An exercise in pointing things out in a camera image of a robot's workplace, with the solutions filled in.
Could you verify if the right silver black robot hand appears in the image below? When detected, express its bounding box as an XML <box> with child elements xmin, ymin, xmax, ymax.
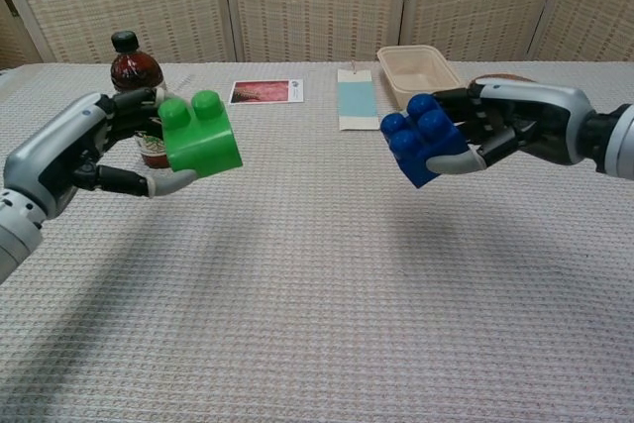
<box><xmin>425</xmin><ymin>78</ymin><xmax>595</xmax><ymax>177</ymax></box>

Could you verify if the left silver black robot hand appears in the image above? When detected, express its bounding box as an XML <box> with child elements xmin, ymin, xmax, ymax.
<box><xmin>2</xmin><ymin>87</ymin><xmax>199</xmax><ymax>220</ymax></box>

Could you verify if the blue building block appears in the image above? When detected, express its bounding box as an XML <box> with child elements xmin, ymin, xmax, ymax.
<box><xmin>379</xmin><ymin>93</ymin><xmax>472</xmax><ymax>190</ymax></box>

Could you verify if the green toy block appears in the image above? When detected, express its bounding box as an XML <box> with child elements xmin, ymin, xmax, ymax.
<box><xmin>157</xmin><ymin>89</ymin><xmax>244</xmax><ymax>180</ymax></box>

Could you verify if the round brown woven coaster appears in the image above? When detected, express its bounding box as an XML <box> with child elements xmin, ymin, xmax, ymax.
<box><xmin>469</xmin><ymin>73</ymin><xmax>536</xmax><ymax>85</ymax></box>

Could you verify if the dark sauce bottle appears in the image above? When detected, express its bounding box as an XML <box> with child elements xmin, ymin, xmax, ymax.
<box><xmin>109</xmin><ymin>30</ymin><xmax>167</xmax><ymax>169</ymax></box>

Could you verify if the beige rectangular tray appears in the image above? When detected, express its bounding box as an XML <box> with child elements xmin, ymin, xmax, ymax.
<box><xmin>375</xmin><ymin>45</ymin><xmax>468</xmax><ymax>110</ymax></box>

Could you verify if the cream bookmark with blue band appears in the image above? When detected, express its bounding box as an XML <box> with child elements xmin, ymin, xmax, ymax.
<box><xmin>336</xmin><ymin>59</ymin><xmax>378</xmax><ymax>133</ymax></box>

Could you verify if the red photo card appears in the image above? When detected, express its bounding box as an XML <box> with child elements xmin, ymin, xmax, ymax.
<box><xmin>229</xmin><ymin>78</ymin><xmax>304</xmax><ymax>105</ymax></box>

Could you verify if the white waffle weave tablecloth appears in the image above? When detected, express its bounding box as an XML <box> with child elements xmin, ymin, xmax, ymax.
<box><xmin>0</xmin><ymin>60</ymin><xmax>634</xmax><ymax>423</ymax></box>

